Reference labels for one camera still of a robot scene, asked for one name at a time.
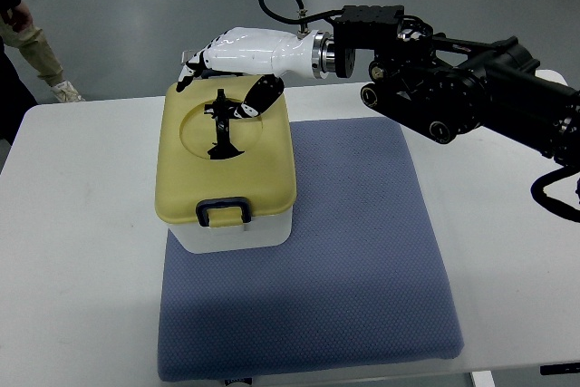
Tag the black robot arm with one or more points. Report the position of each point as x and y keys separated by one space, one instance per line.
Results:
x=442 y=87

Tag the person in beige trousers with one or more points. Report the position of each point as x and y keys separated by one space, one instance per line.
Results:
x=38 y=51

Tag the table control panel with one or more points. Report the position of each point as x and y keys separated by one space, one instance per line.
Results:
x=560 y=369

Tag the yellow box lid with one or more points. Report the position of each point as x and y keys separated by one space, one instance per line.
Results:
x=193 y=187

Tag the white storage box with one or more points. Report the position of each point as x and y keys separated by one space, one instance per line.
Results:
x=261 y=231

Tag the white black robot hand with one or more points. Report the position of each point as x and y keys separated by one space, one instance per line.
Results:
x=267 y=53

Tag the blue textured mat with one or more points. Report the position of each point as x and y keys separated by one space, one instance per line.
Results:
x=359 y=281

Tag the person in black clothes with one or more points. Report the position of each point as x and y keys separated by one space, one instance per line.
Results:
x=16 y=100

